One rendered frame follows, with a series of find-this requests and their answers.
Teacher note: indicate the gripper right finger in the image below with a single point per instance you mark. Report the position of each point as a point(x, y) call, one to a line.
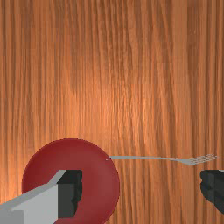
point(213, 186)

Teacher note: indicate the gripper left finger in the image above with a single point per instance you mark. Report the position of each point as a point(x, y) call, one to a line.
point(40, 201)

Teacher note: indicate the red plate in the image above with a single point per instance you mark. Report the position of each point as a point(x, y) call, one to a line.
point(96, 175)

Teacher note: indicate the grey metal fork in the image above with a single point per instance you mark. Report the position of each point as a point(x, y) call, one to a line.
point(151, 158)

